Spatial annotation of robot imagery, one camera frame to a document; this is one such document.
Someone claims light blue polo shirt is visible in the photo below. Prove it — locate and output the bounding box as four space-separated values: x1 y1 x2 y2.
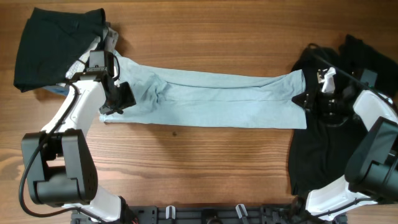
99 55 307 129

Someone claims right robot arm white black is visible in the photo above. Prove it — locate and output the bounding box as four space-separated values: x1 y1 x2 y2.
284 67 397 223

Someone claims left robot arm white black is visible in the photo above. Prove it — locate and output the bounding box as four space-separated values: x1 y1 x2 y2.
18 50 139 223

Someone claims black garment on right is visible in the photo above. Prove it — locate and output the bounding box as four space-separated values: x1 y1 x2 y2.
288 34 397 196

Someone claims folded grey garment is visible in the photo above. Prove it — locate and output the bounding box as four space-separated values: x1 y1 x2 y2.
104 27 119 52

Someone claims folded blue garment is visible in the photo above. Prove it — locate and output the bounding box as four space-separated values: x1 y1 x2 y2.
44 85 69 96

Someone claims folded black garment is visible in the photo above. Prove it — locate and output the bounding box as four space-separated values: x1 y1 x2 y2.
14 7 106 92

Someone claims white clip left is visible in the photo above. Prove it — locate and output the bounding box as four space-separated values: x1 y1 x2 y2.
165 205 176 220

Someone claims white clip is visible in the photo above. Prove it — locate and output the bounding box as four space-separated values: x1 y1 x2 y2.
235 203 248 219
165 205 176 220

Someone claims white clip right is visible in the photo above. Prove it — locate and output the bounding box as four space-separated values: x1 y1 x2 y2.
235 203 248 219

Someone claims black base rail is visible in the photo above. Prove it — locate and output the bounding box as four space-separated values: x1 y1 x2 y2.
70 203 348 224

